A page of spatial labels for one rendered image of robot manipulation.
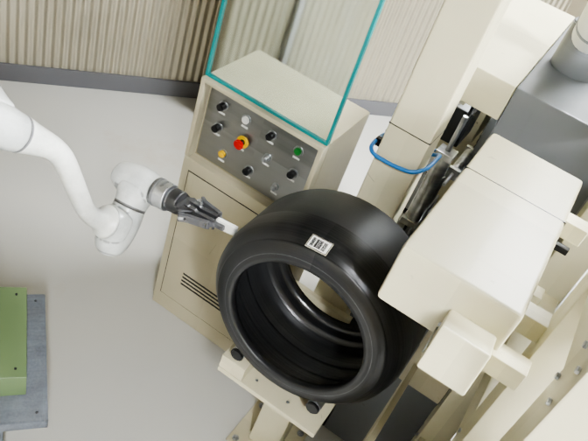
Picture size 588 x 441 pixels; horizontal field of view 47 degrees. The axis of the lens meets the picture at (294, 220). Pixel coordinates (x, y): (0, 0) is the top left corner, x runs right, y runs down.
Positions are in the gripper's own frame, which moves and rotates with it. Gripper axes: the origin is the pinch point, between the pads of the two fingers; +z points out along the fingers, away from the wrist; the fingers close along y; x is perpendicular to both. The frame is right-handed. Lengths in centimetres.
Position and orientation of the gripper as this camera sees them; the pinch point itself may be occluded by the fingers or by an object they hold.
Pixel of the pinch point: (226, 227)
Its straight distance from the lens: 198.3
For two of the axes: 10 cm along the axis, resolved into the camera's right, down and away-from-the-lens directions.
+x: -1.6, 7.9, 5.9
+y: 5.0, -4.5, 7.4
